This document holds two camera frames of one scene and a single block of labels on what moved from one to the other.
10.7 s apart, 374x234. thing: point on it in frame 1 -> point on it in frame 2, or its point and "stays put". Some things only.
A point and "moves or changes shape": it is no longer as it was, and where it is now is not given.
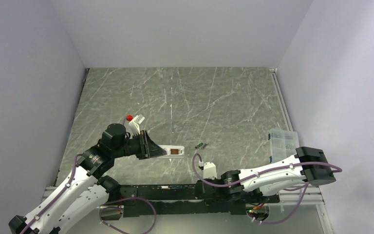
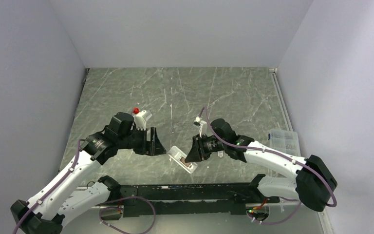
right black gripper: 215,199 -> 198,150
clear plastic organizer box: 283,144 stays put
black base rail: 179,200 stays put
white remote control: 173,151 moves or changes shape
